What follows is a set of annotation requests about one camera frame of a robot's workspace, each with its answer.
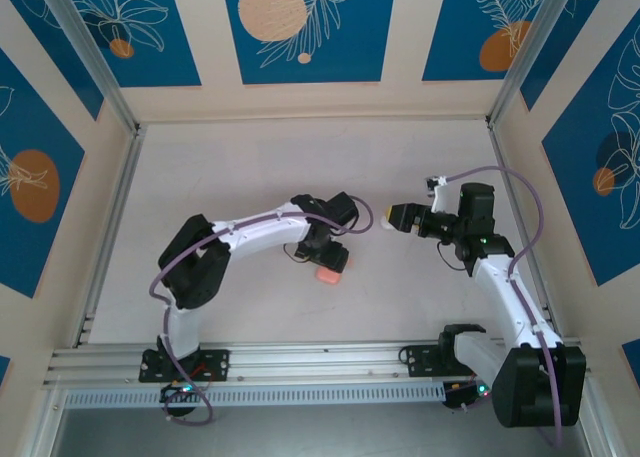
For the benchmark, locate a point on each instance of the black controller board with LED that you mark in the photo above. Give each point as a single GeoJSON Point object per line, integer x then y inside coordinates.
{"type": "Point", "coordinates": [462, 399]}
{"type": "Point", "coordinates": [180, 394]}

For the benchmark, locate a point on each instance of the long aluminium mounting rail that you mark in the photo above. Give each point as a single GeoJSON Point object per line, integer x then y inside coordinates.
{"type": "Point", "coordinates": [320, 362]}

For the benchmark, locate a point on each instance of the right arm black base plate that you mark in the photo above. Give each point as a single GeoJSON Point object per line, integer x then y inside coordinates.
{"type": "Point", "coordinates": [417, 359]}

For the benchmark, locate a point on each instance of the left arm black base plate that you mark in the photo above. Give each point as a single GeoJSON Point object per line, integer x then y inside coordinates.
{"type": "Point", "coordinates": [215, 364]}

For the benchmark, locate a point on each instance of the aluminium frame leg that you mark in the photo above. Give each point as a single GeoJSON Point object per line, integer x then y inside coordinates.
{"type": "Point", "coordinates": [37, 427]}
{"type": "Point", "coordinates": [602, 437]}

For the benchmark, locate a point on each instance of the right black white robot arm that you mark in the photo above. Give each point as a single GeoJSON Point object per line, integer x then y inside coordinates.
{"type": "Point", "coordinates": [540, 392]}

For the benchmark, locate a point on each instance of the aluminium corner post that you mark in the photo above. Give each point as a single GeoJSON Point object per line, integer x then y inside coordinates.
{"type": "Point", "coordinates": [96, 62]}
{"type": "Point", "coordinates": [531, 52]}

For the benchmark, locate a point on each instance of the pink earbud charging case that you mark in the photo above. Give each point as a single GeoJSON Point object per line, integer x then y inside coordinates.
{"type": "Point", "coordinates": [327, 277]}

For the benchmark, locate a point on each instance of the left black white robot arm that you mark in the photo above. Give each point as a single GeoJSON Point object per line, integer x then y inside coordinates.
{"type": "Point", "coordinates": [195, 262]}

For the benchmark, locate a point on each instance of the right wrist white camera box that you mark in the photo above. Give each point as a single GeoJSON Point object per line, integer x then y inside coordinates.
{"type": "Point", "coordinates": [442, 199]}

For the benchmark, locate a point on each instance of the aluminium table side rail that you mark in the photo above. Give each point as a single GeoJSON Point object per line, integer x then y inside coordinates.
{"type": "Point", "coordinates": [121, 197]}
{"type": "Point", "coordinates": [502, 152]}

